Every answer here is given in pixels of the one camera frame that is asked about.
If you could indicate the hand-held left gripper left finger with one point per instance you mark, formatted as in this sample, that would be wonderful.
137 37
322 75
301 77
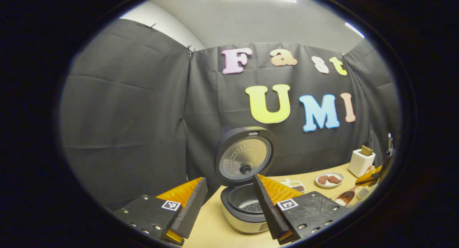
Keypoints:
193 208

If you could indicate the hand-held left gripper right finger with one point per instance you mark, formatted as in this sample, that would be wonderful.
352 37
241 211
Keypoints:
269 208

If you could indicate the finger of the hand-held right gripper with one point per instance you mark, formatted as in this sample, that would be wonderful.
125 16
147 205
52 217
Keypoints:
367 177

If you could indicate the white chopstick holder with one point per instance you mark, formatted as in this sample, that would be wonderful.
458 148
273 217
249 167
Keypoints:
359 163

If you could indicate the white rice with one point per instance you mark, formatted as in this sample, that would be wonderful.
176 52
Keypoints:
251 206

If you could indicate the brown wooden spoon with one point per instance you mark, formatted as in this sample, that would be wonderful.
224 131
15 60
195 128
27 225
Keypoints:
346 197

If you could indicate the black silver rice cooker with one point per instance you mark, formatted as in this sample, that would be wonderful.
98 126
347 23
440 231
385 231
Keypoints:
245 158

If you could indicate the white round plate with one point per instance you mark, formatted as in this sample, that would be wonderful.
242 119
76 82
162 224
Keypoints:
339 185

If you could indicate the red meat piece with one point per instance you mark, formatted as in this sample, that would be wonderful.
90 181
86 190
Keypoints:
323 179
334 179

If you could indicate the white divided seasoning dish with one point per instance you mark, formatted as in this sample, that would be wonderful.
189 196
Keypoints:
294 185

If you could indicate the black backdrop cloth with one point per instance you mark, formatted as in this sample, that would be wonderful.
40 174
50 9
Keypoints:
125 108

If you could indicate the small ceiling light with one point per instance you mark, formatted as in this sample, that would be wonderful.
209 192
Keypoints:
355 29

